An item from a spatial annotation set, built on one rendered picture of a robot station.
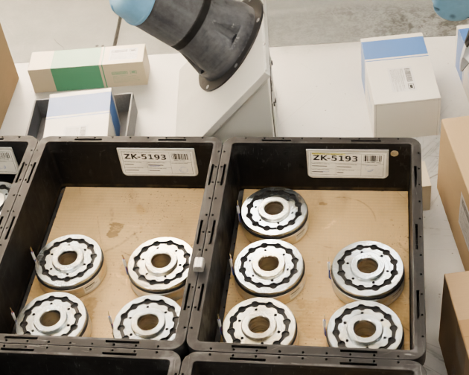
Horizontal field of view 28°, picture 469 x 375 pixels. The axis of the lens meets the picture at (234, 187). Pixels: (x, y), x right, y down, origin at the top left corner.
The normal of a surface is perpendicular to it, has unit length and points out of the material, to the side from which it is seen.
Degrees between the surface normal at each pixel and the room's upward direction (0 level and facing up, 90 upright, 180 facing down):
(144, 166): 90
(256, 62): 47
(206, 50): 76
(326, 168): 90
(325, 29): 0
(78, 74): 90
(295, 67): 0
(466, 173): 0
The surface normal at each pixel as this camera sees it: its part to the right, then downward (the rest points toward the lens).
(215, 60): -0.24, 0.55
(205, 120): -0.80, -0.42
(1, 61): 0.99, -0.02
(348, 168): -0.12, 0.71
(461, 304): -0.11, -0.70
